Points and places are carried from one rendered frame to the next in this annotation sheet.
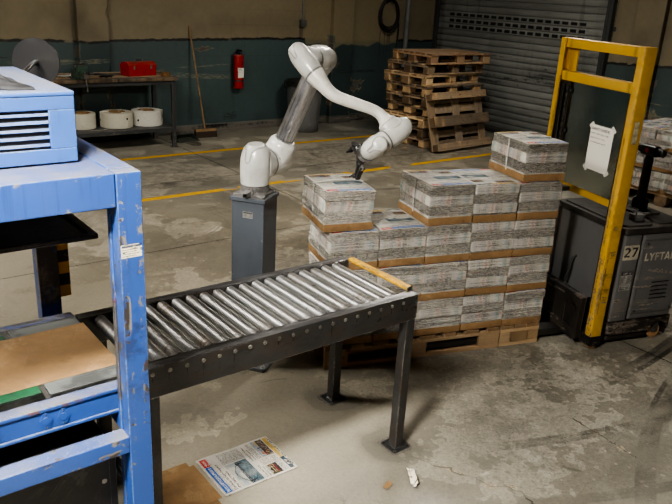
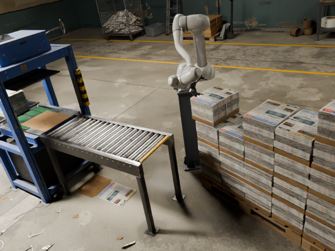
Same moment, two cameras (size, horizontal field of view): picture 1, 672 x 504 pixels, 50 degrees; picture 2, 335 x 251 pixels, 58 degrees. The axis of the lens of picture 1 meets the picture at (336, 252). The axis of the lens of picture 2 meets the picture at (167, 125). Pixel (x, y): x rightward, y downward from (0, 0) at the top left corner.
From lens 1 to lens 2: 3.64 m
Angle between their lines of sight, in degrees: 68
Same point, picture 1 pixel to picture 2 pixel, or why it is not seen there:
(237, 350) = (65, 146)
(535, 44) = not seen: outside the picture
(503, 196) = (297, 144)
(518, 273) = (315, 208)
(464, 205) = (266, 137)
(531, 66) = not seen: outside the picture
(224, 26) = not seen: outside the picture
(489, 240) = (288, 171)
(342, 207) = (198, 109)
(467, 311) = (274, 208)
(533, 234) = (328, 187)
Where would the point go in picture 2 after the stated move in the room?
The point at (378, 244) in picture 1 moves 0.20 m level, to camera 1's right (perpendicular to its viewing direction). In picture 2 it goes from (217, 137) to (227, 147)
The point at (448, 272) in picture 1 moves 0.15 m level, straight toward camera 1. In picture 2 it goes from (258, 175) to (242, 179)
